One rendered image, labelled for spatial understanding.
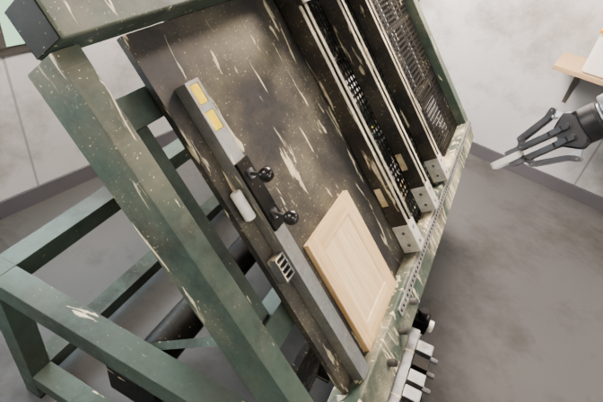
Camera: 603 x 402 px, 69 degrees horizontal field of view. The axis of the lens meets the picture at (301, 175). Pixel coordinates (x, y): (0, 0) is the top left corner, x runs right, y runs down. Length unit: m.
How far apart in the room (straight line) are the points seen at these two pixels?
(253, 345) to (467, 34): 3.62
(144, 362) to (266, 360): 0.55
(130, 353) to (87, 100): 0.89
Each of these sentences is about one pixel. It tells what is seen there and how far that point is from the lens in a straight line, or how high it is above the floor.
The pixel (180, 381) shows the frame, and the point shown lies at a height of 0.79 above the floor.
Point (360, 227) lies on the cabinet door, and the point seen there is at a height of 1.10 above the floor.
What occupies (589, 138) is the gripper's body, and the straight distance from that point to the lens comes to 1.07.
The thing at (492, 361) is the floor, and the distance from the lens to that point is 2.83.
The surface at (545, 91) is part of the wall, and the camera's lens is 4.21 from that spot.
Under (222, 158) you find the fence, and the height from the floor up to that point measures 1.47.
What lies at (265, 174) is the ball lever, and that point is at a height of 1.51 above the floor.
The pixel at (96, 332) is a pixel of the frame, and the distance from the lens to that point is 1.62.
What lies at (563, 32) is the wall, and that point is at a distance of 4.10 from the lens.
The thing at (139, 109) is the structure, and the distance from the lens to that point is 1.06.
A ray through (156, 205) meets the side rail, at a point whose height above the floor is 1.50.
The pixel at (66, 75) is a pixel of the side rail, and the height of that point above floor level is 1.72.
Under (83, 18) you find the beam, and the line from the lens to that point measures 0.92.
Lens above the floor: 2.09
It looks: 36 degrees down
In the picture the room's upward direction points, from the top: 10 degrees clockwise
